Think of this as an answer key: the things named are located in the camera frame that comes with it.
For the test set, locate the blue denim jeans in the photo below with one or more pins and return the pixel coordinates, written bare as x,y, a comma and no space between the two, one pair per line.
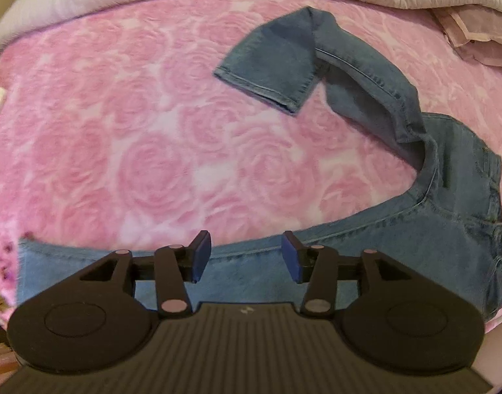
439,234

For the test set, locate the pale pink folded cloth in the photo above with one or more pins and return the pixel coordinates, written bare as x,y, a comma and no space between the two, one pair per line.
480,28

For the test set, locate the pink rose-print blanket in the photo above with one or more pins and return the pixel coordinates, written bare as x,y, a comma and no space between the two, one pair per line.
111,152

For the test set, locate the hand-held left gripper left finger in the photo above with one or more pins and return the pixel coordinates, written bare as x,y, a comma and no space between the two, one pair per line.
201,254

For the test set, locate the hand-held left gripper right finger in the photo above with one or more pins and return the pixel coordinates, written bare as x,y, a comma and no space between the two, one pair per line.
291,256

